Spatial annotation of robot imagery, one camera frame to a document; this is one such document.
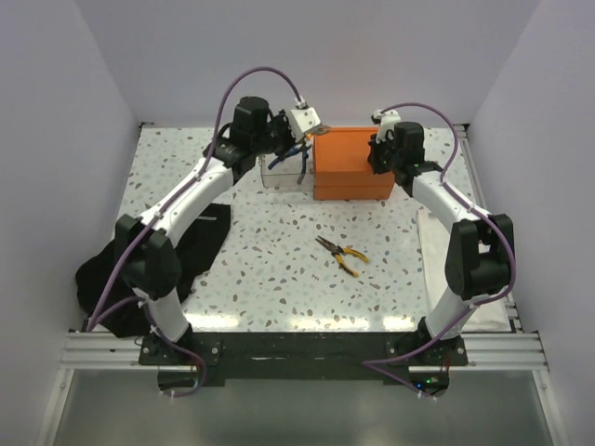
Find blue-handled cutting pliers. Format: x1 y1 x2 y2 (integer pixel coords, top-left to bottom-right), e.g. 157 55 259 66
267 144 310 185

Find purple cable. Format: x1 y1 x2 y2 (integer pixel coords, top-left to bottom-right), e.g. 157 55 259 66
86 67 306 397
362 100 517 400

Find orange-black combination pliers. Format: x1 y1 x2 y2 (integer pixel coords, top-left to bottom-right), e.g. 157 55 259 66
304 125 331 140

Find orange storage box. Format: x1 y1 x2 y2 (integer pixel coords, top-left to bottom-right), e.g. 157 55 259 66
313 127 394 201

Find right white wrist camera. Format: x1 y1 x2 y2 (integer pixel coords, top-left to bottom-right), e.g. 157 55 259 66
371 110 402 143

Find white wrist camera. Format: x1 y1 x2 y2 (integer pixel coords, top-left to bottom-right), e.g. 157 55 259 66
285 107 322 141
371 110 402 143

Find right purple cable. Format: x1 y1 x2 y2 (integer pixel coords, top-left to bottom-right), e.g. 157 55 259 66
362 100 517 400

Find orange-black long-nose pliers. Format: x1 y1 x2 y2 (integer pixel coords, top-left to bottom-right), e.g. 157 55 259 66
315 236 370 277

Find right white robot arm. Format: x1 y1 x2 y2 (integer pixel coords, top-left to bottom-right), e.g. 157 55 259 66
368 116 514 365

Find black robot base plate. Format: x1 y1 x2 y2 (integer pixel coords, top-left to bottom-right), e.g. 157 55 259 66
139 332 469 388

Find aluminium frame rail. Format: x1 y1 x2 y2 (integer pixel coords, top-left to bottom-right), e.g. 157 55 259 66
59 332 140 371

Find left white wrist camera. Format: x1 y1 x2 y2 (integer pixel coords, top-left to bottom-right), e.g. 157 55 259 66
285 107 322 141

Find white folded cloth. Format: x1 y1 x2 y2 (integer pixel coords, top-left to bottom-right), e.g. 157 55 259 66
416 209 511 333

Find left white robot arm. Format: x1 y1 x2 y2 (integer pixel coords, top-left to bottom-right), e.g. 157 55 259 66
114 97 306 364

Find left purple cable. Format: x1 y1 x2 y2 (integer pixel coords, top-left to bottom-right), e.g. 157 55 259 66
86 67 306 397

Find black drawstring fabric bag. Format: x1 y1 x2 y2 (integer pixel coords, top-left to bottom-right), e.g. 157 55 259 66
75 203 231 338

